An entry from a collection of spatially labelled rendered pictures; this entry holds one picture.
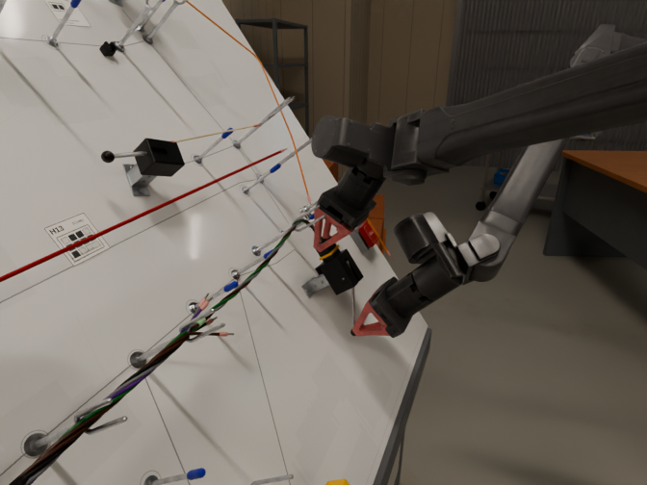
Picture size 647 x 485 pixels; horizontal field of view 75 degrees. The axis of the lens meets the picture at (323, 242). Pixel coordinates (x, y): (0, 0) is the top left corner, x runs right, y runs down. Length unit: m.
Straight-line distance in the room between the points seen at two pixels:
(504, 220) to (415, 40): 6.11
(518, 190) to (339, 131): 0.31
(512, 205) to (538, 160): 0.09
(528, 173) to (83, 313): 0.63
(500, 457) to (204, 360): 1.63
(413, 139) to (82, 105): 0.42
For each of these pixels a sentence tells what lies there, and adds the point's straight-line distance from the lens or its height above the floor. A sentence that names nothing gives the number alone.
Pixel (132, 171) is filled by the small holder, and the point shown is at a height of 1.34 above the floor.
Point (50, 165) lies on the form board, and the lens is 0.57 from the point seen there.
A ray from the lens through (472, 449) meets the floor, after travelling 2.03.
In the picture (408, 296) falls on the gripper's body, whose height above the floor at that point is 1.14.
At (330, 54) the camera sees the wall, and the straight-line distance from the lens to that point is 5.64.
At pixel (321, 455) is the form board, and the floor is 0.96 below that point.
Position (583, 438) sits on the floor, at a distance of 2.26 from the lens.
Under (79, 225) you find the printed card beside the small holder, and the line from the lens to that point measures 0.54.
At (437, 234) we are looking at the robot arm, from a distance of 0.67.
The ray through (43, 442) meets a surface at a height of 1.18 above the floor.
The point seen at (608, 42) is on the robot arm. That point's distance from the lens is 0.93.
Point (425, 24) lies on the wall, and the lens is 6.72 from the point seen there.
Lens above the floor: 1.47
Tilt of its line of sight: 23 degrees down
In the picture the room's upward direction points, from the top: straight up
